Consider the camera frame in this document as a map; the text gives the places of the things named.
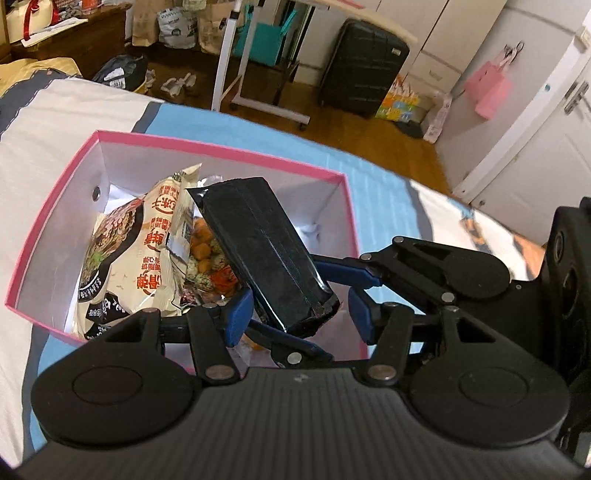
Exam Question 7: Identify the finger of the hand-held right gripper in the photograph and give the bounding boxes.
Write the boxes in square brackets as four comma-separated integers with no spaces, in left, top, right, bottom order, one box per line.
[312,235,477,306]
[244,321,335,368]

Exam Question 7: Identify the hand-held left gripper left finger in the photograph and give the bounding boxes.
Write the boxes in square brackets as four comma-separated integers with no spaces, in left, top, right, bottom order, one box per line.
[99,287,256,387]

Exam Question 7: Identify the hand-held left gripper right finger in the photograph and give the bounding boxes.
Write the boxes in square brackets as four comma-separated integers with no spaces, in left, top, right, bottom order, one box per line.
[348,287,498,387]

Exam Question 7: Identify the clear bag of mixed snacks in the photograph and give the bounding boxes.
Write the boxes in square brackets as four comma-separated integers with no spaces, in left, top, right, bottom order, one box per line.
[178,173,250,308]

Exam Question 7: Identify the black foil pouch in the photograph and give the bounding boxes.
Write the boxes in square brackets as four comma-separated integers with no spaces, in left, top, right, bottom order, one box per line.
[185,176,341,337]

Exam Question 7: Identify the beige instant noodle packet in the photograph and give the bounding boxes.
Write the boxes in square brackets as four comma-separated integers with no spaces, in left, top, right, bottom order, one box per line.
[74,164,204,341]

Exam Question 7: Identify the pink cardboard box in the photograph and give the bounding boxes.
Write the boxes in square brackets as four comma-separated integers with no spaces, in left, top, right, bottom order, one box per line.
[4,130,372,374]

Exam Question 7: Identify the white door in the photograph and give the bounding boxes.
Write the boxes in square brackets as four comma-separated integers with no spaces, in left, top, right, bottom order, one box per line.
[452,32,591,250]

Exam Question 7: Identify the printed paper sheet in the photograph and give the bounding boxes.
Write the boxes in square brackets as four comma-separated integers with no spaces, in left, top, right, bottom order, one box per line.
[104,185,144,217]

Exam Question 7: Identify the white carton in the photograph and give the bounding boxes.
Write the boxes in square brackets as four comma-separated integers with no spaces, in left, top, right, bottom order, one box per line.
[422,95,453,144]

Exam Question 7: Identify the colourful box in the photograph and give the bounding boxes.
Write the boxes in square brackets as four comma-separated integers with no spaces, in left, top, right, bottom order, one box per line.
[375,76,437,123]

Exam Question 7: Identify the black suitcase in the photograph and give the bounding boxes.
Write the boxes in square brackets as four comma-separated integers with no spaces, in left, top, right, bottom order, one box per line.
[320,18,411,118]

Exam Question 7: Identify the pink paper bag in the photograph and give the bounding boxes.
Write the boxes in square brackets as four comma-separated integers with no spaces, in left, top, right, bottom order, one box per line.
[464,62,513,121]

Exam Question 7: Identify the crumpled white paper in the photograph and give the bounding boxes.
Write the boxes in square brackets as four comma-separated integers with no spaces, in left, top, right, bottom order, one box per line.
[161,74,197,95]

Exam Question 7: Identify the teal bag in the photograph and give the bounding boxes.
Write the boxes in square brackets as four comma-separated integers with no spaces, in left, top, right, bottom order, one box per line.
[233,21,289,65]

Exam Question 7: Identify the white wardrobe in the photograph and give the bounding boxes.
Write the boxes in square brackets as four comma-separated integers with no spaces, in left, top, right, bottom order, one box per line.
[379,0,513,93]

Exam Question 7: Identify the white rolling table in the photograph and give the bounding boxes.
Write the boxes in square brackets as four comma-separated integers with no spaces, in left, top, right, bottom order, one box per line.
[212,0,419,131]

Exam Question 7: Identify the white grey quilt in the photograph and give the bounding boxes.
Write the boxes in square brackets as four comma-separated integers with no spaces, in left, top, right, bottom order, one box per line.
[0,78,163,467]

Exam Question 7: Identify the dark plastic bag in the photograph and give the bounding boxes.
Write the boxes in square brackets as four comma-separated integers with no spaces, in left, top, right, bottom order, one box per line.
[92,54,148,93]

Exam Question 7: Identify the brown paper bag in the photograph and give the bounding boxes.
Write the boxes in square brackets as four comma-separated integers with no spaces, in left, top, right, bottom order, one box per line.
[198,4,232,54]
[131,0,162,47]

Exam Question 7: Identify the white printed bag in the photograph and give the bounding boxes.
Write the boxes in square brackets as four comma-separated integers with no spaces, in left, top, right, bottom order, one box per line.
[157,7,199,49]

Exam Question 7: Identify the wooden cabinet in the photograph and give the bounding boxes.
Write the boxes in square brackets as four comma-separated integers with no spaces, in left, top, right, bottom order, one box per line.
[0,4,134,79]

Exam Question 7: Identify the yellow bedding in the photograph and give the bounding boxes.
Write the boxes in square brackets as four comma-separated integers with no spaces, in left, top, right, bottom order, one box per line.
[0,58,81,97]

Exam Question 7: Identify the red and white bag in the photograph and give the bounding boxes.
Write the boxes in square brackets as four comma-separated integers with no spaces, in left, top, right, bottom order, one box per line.
[18,0,65,44]

